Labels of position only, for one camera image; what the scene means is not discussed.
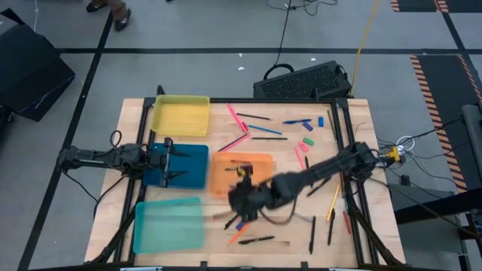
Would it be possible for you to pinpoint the black mat orange striped edge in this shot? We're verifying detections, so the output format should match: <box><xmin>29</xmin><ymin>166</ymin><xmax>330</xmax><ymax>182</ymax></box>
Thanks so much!
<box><xmin>409</xmin><ymin>54</ymin><xmax>482</xmax><ymax>193</ymax></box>
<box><xmin>389</xmin><ymin>0</ymin><xmax>482</xmax><ymax>14</ymax></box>

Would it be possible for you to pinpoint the orange pencil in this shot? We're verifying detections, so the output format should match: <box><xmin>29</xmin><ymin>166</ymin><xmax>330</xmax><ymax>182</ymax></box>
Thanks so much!
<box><xmin>227</xmin><ymin>221</ymin><xmax>250</xmax><ymax>246</ymax></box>

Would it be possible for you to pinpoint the white coiled cable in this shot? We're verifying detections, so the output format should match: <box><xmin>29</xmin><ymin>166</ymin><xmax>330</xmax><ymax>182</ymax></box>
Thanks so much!
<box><xmin>395</xmin><ymin>135</ymin><xmax>416</xmax><ymax>151</ymax></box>

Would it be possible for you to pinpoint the blue pencil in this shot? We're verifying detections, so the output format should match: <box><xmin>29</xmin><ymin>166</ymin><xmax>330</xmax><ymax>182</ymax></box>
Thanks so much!
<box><xmin>247</xmin><ymin>124</ymin><xmax>283</xmax><ymax>136</ymax></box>

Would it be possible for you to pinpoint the black hanging cable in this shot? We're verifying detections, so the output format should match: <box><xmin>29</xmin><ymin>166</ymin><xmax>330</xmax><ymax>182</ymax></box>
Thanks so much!
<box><xmin>276</xmin><ymin>0</ymin><xmax>294</xmax><ymax>65</ymax></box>

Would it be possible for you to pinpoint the black flat case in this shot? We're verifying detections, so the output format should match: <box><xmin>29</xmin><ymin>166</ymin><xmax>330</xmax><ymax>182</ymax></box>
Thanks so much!
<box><xmin>0</xmin><ymin>8</ymin><xmax>76</xmax><ymax>123</ymax></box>

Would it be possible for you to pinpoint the black beam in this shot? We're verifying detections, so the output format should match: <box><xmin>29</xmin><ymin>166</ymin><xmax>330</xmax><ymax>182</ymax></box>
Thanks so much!
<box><xmin>393</xmin><ymin>186</ymin><xmax>482</xmax><ymax>227</ymax></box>

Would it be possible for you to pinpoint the yellow plastic bin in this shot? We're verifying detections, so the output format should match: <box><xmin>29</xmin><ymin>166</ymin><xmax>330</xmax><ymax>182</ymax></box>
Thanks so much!
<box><xmin>150</xmin><ymin>94</ymin><xmax>211</xmax><ymax>137</ymax></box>

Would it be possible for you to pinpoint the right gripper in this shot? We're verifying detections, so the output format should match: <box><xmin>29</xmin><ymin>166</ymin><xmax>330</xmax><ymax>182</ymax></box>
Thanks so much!
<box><xmin>227</xmin><ymin>165</ymin><xmax>267</xmax><ymax>223</ymax></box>

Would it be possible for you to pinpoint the pink pencil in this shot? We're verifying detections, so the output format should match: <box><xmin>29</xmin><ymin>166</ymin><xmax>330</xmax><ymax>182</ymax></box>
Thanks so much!
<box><xmin>220</xmin><ymin>133</ymin><xmax>252</xmax><ymax>153</ymax></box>
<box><xmin>225</xmin><ymin>103</ymin><xmax>249</xmax><ymax>133</ymax></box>
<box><xmin>294</xmin><ymin>145</ymin><xmax>306</xmax><ymax>170</ymax></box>

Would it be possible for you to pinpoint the yellow connector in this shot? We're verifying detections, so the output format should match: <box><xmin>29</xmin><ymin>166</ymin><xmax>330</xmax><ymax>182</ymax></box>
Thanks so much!
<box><xmin>386</xmin><ymin>146</ymin><xmax>402</xmax><ymax>163</ymax></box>

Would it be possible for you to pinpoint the black perforated computer case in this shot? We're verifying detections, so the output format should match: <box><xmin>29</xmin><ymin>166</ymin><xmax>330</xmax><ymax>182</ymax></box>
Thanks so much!
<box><xmin>252</xmin><ymin>59</ymin><xmax>353</xmax><ymax>99</ymax></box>

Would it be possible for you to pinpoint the teal plastic bin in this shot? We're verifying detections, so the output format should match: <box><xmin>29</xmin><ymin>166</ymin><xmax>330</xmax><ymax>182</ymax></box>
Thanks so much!
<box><xmin>132</xmin><ymin>196</ymin><xmax>206</xmax><ymax>255</ymax></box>

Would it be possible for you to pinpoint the yellow pencil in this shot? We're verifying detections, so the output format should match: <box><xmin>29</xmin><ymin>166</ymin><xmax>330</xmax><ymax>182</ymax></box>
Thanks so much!
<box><xmin>325</xmin><ymin>183</ymin><xmax>341</xmax><ymax>223</ymax></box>

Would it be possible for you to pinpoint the yellow hanging cable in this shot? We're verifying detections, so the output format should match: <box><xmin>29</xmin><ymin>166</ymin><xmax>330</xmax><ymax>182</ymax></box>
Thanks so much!
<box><xmin>349</xmin><ymin>0</ymin><xmax>381</xmax><ymax>97</ymax></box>

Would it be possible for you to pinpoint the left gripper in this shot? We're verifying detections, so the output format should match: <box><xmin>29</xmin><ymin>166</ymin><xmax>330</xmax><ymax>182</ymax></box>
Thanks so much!
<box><xmin>145</xmin><ymin>137</ymin><xmax>191</xmax><ymax>188</ymax></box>

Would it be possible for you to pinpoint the grey cylinder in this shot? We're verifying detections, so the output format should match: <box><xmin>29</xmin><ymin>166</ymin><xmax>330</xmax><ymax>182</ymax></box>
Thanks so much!
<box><xmin>462</xmin><ymin>104</ymin><xmax>482</xmax><ymax>181</ymax></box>

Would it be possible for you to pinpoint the black loop handle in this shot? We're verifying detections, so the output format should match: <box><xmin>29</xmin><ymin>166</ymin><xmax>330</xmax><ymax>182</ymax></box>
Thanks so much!
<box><xmin>262</xmin><ymin>62</ymin><xmax>295</xmax><ymax>81</ymax></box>

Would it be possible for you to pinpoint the blue plastic bin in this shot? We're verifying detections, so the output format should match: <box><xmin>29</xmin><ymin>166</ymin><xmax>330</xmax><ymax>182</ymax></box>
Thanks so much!
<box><xmin>142</xmin><ymin>142</ymin><xmax>209</xmax><ymax>190</ymax></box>

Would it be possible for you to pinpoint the person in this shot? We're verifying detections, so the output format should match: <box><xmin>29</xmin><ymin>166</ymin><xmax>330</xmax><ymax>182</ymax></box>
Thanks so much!
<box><xmin>85</xmin><ymin>0</ymin><xmax>133</xmax><ymax>32</ymax></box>

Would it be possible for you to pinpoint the orange plastic bin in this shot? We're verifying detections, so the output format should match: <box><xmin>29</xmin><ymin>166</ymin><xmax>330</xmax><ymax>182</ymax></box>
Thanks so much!
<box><xmin>208</xmin><ymin>151</ymin><xmax>275</xmax><ymax>199</ymax></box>

